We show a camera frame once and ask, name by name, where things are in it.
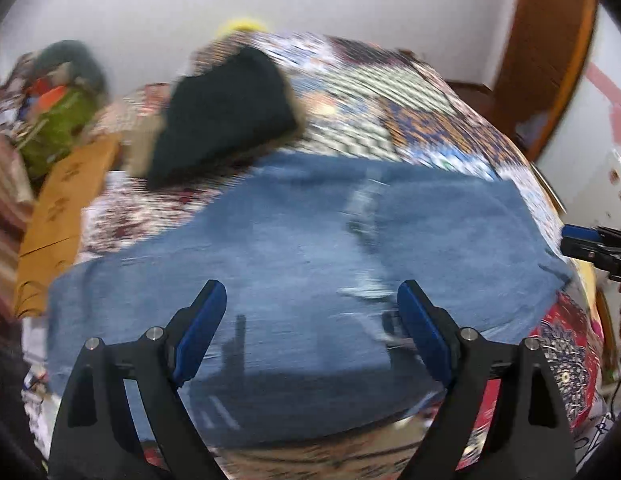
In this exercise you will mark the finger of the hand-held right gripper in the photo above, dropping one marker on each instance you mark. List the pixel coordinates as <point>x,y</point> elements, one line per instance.
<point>580,247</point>

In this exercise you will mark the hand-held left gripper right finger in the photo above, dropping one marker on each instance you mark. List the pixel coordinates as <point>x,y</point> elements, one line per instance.
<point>420,325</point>

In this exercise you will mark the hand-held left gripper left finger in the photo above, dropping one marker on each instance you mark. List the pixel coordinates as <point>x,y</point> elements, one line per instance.
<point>205,325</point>

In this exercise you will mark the blue denim jeans pants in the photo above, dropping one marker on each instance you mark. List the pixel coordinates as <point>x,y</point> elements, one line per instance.
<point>290,240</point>

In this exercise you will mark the olive folded pants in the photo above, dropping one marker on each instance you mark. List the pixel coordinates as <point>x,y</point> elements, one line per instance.
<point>143,150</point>

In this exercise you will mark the black folded pants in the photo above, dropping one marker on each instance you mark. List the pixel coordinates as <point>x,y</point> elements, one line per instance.
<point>225,105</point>

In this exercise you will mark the white appliance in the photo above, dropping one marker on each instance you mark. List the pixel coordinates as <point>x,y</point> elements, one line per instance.
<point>615,195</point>

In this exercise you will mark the wooden lap table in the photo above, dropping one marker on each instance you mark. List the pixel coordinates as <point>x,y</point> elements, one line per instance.
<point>55,220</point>

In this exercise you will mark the patchwork bed blanket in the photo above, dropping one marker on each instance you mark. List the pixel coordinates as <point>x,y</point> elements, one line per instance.
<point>415,125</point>

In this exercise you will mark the brown wooden door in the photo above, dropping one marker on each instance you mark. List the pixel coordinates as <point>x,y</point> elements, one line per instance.
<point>540,35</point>

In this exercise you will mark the striped maroon curtain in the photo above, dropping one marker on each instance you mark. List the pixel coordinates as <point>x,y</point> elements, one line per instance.
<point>3,220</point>

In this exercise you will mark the orange striped patchwork quilt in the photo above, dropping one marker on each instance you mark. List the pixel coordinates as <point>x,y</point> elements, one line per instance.
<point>125,105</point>

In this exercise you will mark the green patterned bag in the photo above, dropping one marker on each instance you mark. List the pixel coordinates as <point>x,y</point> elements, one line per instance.
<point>60,125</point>

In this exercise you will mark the orange box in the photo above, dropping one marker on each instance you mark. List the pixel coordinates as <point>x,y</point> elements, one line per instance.
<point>53,96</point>

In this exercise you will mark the grey-green bolster pillow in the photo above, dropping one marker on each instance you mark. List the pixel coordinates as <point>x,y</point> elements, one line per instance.
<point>75,52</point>

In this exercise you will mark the yellow curved object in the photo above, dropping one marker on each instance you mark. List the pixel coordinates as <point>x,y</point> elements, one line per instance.
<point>240,25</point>

